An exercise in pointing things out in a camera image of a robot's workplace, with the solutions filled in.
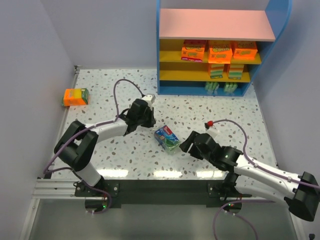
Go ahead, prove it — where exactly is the blue sponge pack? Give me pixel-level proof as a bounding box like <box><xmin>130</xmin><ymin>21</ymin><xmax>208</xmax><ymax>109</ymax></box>
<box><xmin>223</xmin><ymin>82</ymin><xmax>238</xmax><ymax>96</ymax></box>
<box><xmin>204</xmin><ymin>81</ymin><xmax>219</xmax><ymax>96</ymax></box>
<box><xmin>154</xmin><ymin>125</ymin><xmax>181</xmax><ymax>154</ymax></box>

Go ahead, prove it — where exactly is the blue sponge pack front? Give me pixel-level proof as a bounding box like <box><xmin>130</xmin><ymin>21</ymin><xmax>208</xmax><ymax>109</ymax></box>
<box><xmin>204</xmin><ymin>81</ymin><xmax>219</xmax><ymax>96</ymax></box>

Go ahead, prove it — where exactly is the orange green sponge box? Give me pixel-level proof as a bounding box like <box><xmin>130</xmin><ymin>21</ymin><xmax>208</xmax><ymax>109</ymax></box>
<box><xmin>61</xmin><ymin>88</ymin><xmax>90</xmax><ymax>107</ymax></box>

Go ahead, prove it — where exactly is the orange yellow sponge box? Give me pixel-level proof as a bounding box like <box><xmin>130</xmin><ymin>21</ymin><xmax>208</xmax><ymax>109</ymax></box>
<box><xmin>208</xmin><ymin>63</ymin><xmax>225</xmax><ymax>79</ymax></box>

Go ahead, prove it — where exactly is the pink sponge box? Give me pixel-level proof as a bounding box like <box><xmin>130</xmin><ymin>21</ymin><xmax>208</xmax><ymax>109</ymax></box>
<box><xmin>180</xmin><ymin>39</ymin><xmax>207</xmax><ymax>63</ymax></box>

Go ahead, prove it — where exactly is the orange Scrub Daddy box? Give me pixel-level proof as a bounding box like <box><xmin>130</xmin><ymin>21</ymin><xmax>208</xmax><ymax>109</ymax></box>
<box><xmin>231</xmin><ymin>41</ymin><xmax>258</xmax><ymax>60</ymax></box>

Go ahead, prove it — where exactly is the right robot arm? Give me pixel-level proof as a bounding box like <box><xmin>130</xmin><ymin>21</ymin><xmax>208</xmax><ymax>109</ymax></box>
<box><xmin>179</xmin><ymin>130</ymin><xmax>320</xmax><ymax>222</ymax></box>

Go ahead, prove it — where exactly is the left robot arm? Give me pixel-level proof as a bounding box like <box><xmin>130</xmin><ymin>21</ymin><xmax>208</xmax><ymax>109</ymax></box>
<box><xmin>53</xmin><ymin>94</ymin><xmax>156</xmax><ymax>190</ymax></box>

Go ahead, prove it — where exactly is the blue shelf unit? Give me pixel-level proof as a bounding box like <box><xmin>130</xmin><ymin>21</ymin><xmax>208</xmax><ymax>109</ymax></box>
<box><xmin>156</xmin><ymin>0</ymin><xmax>293</xmax><ymax>97</ymax></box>

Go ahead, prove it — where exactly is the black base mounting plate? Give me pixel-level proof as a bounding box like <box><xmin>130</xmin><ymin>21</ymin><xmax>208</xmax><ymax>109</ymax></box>
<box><xmin>73</xmin><ymin>179</ymin><xmax>251</xmax><ymax>210</ymax></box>

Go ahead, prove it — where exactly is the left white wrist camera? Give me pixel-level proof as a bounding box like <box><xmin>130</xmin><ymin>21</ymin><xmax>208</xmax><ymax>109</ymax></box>
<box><xmin>142</xmin><ymin>94</ymin><xmax>156</xmax><ymax>109</ymax></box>

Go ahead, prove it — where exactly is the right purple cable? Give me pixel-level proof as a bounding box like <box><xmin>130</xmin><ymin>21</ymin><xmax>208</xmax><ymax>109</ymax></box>
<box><xmin>212</xmin><ymin>119</ymin><xmax>320</xmax><ymax>240</ymax></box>

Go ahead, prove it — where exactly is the purple cable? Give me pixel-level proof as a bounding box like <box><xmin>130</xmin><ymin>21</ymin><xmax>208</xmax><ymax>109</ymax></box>
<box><xmin>212</xmin><ymin>119</ymin><xmax>320</xmax><ymax>240</ymax></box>
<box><xmin>42</xmin><ymin>78</ymin><xmax>146</xmax><ymax>215</ymax></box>

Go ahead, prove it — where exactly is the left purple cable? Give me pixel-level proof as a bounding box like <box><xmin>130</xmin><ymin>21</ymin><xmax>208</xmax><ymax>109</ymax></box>
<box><xmin>42</xmin><ymin>78</ymin><xmax>146</xmax><ymax>215</ymax></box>

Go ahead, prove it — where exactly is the aluminium frame rail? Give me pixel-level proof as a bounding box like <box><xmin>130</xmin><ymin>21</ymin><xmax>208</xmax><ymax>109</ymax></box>
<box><xmin>32</xmin><ymin>179</ymin><xmax>77</xmax><ymax>200</ymax></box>

